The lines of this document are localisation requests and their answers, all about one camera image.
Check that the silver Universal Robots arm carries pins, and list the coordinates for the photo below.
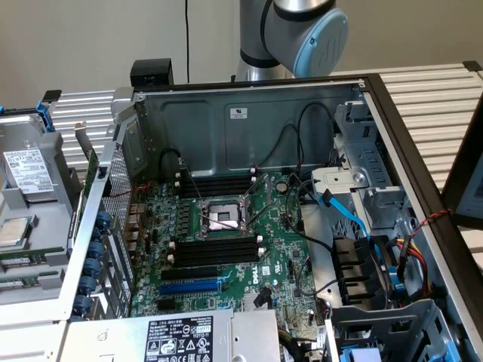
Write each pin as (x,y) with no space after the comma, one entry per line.
(264,22)

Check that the silver socket cover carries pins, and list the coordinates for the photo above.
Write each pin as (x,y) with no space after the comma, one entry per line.
(266,188)

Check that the silver coin battery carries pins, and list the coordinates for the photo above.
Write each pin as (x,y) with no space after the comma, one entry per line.
(282,186)

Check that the CPU socket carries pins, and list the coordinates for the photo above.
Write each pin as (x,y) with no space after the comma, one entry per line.
(222,218)

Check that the open silver PC case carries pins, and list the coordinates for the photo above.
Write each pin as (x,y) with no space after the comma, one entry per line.
(264,143)

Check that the thin metal locking lever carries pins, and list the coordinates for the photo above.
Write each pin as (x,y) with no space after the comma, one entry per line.
(194,181)
(226,224)

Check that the white case sticker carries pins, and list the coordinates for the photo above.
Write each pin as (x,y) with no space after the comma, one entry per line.
(237,113)

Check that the green Dell motherboard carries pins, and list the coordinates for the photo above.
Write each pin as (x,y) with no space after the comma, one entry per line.
(279,241)

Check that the long black expansion slot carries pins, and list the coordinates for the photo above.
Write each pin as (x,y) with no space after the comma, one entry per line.
(190,274)

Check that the silver rear port block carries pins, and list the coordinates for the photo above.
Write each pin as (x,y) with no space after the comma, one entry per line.
(136,223)
(138,210)
(134,240)

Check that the blue expansion slot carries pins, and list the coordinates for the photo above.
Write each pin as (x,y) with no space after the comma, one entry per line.
(188,289)

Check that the silver finned chipset heatsink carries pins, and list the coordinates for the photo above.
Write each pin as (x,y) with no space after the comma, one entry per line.
(253,301)

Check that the black fan shroud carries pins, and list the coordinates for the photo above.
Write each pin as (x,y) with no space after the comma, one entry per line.
(351,264)

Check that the silver disk bay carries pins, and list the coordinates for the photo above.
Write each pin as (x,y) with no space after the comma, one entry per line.
(377,158)

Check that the black box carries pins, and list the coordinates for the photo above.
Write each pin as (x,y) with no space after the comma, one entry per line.
(151,71)

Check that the short black expansion slot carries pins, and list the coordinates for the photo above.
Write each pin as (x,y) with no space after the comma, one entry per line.
(167,304)

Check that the blue slot retention clip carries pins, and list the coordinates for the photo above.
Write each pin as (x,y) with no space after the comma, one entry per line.
(91,267)
(102,219)
(82,304)
(87,285)
(95,250)

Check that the green graphics card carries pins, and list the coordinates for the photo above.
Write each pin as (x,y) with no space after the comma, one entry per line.
(90,173)

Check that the grey plastic drive cage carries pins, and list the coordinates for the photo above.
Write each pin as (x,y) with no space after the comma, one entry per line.
(377,320)

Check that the silver power supply unit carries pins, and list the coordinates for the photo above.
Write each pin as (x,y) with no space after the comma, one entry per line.
(113,339)

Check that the blue disk carrier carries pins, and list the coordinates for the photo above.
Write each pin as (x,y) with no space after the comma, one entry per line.
(45,113)

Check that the black table end cap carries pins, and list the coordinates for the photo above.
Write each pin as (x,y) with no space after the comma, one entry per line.
(52,96)
(472,66)

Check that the silver hard disk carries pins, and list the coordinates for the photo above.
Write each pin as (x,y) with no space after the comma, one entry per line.
(26,169)

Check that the black framed monitor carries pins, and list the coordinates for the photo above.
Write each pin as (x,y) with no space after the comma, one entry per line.
(471,196)

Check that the silver CPU chip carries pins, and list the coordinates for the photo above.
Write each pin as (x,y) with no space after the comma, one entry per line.
(13,234)

